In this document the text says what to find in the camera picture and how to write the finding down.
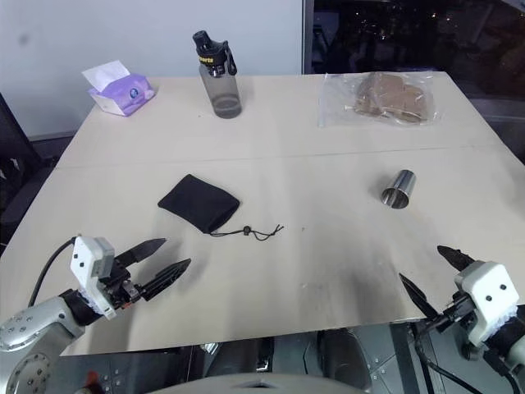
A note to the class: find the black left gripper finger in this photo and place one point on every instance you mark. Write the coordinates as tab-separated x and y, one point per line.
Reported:
141	251
166	277

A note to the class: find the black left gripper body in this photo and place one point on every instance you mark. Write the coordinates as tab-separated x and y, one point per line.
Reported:
121	285

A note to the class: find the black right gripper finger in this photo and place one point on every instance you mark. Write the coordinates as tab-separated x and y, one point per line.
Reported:
453	256
416	293

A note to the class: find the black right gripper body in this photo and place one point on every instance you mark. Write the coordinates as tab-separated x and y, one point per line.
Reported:
457	310

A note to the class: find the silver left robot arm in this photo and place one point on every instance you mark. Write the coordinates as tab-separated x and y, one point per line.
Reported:
28	324

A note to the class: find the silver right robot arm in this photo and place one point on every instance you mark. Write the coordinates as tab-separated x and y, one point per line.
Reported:
506	349

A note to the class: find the clear plastic bag brown contents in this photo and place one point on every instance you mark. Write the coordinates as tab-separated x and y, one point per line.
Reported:
379	98

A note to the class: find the stainless steel cup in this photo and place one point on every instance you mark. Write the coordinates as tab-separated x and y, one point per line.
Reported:
398	189

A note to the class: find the dark rounded robot body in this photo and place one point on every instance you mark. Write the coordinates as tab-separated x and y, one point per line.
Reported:
262	379

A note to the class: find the purple tissue pack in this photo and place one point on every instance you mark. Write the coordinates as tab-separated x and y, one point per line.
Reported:
119	90

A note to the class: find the grey sports water bottle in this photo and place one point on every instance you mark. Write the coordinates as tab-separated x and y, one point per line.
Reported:
218	76

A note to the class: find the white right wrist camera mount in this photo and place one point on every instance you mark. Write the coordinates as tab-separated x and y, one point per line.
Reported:
486	293

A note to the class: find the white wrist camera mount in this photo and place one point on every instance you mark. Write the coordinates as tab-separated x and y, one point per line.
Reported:
486	293
88	267

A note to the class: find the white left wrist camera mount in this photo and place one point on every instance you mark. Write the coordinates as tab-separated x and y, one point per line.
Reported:
88	267

